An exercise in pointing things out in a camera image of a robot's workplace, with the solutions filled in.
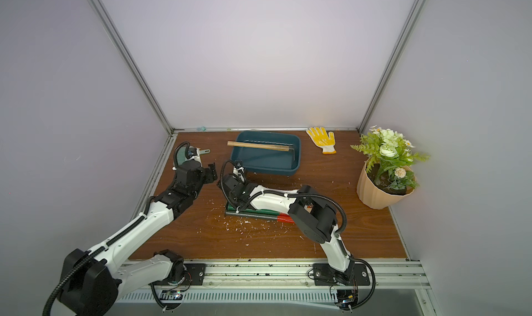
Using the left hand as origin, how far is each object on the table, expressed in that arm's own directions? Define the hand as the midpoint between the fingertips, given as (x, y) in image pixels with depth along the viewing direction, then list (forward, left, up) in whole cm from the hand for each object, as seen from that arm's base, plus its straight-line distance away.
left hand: (209, 163), depth 82 cm
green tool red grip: (-21, -14, +5) cm, 26 cm away
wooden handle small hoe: (+22, -18, -14) cm, 32 cm away
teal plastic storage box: (+14, -23, -18) cm, 32 cm away
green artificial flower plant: (-2, -68, +11) cm, 69 cm away
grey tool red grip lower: (-15, -22, -18) cm, 32 cm away
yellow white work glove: (+34, -53, -20) cm, 66 cm away
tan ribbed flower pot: (-11, -67, -7) cm, 68 cm away
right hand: (-2, -9, -11) cm, 14 cm away
